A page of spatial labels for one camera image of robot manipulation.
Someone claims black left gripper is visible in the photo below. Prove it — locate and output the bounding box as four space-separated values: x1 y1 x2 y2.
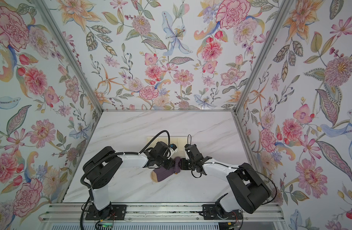
155 156 179 170

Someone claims purple sock with beige toe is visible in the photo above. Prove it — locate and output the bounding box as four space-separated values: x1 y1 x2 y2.
151 157 181 182

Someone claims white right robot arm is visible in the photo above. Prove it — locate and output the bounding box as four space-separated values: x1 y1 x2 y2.
181 144 272 214

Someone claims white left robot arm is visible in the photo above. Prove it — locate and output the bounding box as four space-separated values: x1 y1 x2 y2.
80 141 178 211

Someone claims cream compartment tray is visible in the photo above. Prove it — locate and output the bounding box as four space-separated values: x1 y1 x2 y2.
148 136 188 153

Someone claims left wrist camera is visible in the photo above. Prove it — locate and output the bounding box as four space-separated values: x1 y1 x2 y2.
169 144 178 152

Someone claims thin black right cable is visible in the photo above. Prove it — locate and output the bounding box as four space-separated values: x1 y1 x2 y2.
186 134 277 205

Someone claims black corrugated left cable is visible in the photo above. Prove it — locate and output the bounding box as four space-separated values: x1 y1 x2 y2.
79 130 171 230

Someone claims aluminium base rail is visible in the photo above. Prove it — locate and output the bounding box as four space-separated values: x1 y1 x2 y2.
39 203 287 230

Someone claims aluminium corner post right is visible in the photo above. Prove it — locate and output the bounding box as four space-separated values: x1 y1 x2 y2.
233 0 293 115

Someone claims aluminium corner post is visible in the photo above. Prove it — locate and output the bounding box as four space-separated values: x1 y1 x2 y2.
233 0 293 115
32 0 104 116

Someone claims aluminium corner post left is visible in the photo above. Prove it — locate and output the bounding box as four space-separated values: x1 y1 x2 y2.
32 0 104 116

